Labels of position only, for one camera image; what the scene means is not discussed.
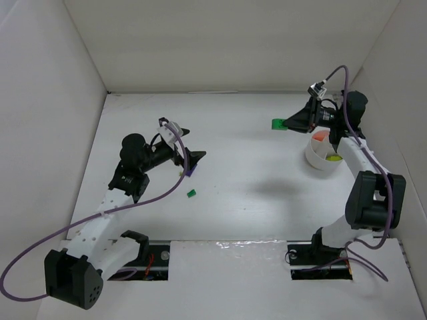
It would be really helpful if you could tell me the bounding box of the purple lego plate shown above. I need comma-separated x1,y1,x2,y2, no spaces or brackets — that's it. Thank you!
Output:
185,164,197,177

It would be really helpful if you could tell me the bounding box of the dark green curved lego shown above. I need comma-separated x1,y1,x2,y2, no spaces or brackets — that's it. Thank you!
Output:
272,119,288,131

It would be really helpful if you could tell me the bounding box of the orange round lego piece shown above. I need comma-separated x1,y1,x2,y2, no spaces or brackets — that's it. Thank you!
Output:
312,131,330,142

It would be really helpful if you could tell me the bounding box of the small dark green lego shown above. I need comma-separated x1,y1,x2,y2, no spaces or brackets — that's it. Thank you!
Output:
187,189,196,198

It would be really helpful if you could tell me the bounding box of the lime green square lego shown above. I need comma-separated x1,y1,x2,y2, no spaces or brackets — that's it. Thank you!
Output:
326,155,342,162

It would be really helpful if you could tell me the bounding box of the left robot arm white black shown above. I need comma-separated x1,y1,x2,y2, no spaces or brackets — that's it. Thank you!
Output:
44,119,206,310

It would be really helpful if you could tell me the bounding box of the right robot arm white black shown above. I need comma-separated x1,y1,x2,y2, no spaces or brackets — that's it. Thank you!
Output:
282,91,406,264

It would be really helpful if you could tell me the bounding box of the white round divided container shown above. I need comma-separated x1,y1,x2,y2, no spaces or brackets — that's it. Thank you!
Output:
305,134,343,172

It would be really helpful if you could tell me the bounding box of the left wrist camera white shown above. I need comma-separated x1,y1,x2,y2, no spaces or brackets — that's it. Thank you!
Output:
157,121,183,149

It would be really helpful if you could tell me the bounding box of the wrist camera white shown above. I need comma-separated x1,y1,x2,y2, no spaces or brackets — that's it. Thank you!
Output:
157,121,183,149
308,80,327,100

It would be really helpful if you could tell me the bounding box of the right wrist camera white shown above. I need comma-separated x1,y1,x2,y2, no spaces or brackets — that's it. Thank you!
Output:
308,80,327,100

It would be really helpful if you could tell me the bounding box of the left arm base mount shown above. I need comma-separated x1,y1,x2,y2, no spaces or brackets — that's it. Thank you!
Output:
109,241,171,281

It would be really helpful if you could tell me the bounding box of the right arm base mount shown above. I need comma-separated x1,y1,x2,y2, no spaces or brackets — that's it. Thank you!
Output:
285,241,353,281

